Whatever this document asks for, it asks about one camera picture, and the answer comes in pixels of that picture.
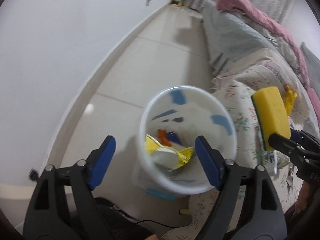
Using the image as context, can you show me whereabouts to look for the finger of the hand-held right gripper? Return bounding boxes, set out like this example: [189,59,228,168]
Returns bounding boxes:
[290,129,320,151]
[269,133,304,160]

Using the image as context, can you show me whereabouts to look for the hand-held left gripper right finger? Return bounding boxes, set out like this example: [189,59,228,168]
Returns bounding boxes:
[194,135,288,240]

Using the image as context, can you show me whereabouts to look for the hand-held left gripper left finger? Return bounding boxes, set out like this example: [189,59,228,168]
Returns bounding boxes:
[22,135,117,240]

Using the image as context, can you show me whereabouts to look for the yellow packet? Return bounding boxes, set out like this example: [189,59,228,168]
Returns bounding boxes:
[146,134,196,169]

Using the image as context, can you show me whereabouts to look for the yellow sponge green backing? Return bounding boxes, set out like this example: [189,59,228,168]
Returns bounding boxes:
[251,86,292,152]

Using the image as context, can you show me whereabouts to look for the white oval lid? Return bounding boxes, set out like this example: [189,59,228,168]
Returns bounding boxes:
[152,147,181,172]

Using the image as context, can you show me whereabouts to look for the white bin with blue patches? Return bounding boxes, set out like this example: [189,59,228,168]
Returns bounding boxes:
[132,86,238,197]

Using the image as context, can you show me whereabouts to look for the person's right forearm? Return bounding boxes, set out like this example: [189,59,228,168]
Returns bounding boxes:
[284,200,320,240]

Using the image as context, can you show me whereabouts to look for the person's right hand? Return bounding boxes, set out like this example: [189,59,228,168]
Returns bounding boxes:
[294,179,312,214]

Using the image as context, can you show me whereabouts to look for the white plastic bottle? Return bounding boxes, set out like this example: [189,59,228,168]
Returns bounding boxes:
[261,151,278,178]

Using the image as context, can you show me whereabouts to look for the long yellow wrapper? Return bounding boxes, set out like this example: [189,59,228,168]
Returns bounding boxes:
[284,86,298,117]

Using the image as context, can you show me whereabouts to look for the orange snack scrap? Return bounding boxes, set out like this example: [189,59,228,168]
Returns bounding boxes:
[157,129,170,147]

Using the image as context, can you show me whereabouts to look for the grey pillow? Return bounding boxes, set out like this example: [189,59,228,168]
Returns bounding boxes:
[300,42,320,80]

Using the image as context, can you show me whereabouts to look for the grey bed sheet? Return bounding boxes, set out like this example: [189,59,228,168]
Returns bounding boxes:
[202,0,278,75]

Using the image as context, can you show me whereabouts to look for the pink quilt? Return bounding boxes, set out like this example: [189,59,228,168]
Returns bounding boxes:
[216,0,313,85]

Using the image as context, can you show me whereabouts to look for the black cable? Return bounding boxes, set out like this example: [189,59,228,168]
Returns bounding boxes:
[135,219,177,230]

